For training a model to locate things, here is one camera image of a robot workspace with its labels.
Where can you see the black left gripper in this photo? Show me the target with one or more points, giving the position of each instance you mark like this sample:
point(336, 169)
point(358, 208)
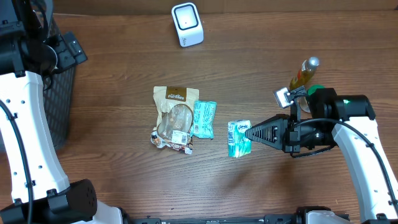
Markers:
point(69, 59)

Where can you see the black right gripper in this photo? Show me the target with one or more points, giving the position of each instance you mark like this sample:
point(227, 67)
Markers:
point(290, 135)

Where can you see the teal tissue pack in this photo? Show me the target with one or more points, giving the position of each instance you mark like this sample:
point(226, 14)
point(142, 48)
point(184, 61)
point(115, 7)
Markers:
point(238, 144)

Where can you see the green lid white jar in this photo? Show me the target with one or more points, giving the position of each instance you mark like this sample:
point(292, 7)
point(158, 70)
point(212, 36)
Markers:
point(312, 90)

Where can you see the teal white snack packet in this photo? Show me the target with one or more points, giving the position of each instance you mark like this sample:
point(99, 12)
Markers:
point(203, 118)

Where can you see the silver round ball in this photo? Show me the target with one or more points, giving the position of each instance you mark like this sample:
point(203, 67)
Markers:
point(305, 73)

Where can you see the brown snack packet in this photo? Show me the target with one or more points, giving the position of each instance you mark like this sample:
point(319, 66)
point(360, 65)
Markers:
point(175, 117)

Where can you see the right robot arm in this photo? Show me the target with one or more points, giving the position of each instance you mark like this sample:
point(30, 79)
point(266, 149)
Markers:
point(322, 120)

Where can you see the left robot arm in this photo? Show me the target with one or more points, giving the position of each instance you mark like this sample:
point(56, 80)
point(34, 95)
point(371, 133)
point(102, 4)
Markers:
point(41, 190)

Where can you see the white barcode scanner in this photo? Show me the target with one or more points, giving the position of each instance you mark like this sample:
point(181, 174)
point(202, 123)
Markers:
point(188, 24)

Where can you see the grey plastic mesh basket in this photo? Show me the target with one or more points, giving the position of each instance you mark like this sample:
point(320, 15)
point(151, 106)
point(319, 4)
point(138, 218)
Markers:
point(57, 106)

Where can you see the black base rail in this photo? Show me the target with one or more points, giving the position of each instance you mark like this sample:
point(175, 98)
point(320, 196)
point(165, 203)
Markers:
point(297, 217)

